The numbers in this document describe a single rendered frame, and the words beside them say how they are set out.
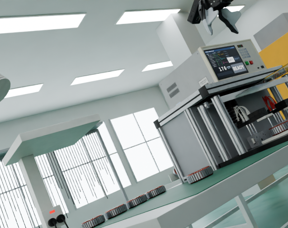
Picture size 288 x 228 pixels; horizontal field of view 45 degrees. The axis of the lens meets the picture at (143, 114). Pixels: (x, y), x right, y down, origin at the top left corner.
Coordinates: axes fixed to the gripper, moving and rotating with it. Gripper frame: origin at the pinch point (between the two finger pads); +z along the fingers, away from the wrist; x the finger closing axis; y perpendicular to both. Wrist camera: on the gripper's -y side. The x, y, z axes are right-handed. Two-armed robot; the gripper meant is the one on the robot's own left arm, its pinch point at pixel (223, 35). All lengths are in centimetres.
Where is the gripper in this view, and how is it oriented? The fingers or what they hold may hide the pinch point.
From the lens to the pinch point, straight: 115.0
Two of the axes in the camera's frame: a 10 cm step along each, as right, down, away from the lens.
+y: 5.6, -3.9, -7.3
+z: 3.9, 9.0, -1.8
